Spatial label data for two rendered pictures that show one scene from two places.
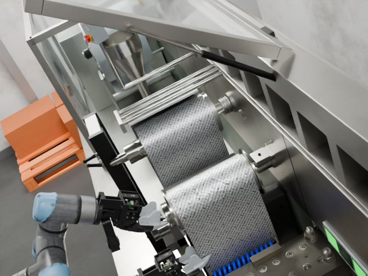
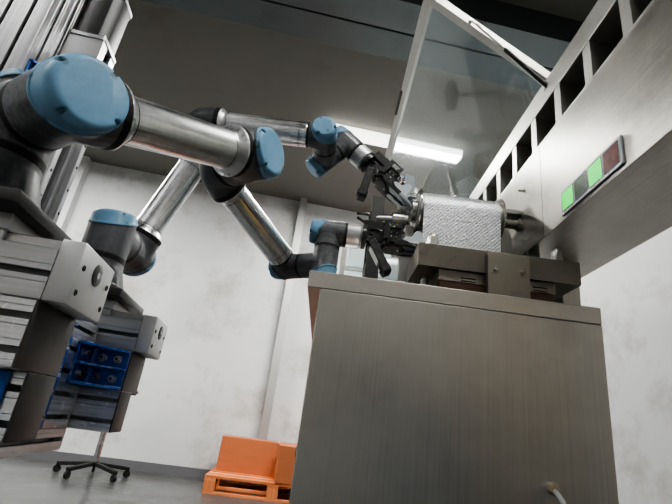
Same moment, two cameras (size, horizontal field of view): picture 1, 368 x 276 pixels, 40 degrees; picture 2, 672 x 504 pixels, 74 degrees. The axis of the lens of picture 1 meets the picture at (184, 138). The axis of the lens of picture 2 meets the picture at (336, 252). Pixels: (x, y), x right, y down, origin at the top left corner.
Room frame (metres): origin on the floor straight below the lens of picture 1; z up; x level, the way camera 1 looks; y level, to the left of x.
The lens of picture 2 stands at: (-0.18, 0.24, 0.57)
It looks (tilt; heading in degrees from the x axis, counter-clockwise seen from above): 21 degrees up; 5
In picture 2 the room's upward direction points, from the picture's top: 8 degrees clockwise
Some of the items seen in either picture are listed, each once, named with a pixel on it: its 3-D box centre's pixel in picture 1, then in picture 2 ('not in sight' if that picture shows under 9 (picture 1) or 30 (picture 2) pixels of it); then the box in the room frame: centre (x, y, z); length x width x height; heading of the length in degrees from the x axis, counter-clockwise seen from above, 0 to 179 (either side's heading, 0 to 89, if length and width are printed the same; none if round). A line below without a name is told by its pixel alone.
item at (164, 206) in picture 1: (168, 214); (413, 211); (1.12, 0.13, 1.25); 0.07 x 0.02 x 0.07; 4
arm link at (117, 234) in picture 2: not in sight; (111, 234); (0.91, 0.95, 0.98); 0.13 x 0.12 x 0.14; 4
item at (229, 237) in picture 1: (234, 236); (461, 250); (1.07, -0.01, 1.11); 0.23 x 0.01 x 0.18; 94
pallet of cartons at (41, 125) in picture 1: (67, 125); (275, 468); (4.05, 0.90, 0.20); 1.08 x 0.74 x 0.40; 102
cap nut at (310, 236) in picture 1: (309, 233); not in sight; (1.01, -0.22, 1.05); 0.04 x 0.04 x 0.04
